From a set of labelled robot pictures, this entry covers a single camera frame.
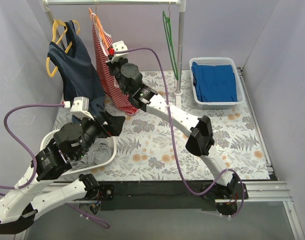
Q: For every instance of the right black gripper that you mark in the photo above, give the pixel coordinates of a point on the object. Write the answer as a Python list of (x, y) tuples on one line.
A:
[(113, 66)]

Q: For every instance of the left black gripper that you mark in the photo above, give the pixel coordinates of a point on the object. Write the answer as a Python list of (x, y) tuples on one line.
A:
[(106, 122)]

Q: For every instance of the red white striped tank top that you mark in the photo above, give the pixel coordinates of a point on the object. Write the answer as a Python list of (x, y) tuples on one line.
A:
[(108, 82)]

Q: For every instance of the orange hanger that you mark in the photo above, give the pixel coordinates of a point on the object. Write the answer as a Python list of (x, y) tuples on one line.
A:
[(94, 17)]

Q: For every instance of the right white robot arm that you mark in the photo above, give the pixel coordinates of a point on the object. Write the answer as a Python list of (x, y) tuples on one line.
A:
[(198, 130)]

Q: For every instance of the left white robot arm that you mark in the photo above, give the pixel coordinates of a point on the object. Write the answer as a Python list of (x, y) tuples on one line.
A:
[(20, 207)]

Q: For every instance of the navy blue tank top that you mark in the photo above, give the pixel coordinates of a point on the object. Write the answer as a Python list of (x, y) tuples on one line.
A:
[(78, 74)]

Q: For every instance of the green hanger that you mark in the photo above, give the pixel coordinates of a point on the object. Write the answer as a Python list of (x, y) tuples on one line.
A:
[(169, 40)]

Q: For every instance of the grey garment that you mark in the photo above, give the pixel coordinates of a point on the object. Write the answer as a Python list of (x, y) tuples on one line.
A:
[(99, 154)]

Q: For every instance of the floral table mat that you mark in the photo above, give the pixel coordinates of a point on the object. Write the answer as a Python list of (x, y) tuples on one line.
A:
[(149, 150)]

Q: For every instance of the white laundry basket left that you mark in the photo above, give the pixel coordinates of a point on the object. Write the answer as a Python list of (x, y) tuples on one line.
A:
[(51, 165)]

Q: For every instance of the white basket right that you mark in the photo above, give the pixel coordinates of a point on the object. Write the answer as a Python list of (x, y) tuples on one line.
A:
[(216, 61)]

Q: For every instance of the blue folded cloth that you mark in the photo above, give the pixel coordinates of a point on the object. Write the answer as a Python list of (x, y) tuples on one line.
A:
[(214, 83)]

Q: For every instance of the white clothes rack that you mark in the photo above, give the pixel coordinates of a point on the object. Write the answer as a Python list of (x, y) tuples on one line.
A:
[(181, 16)]

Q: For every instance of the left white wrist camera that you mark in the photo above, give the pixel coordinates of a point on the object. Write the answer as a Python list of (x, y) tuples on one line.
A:
[(79, 108)]

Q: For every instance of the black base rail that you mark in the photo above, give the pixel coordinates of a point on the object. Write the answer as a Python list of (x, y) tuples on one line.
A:
[(161, 195)]

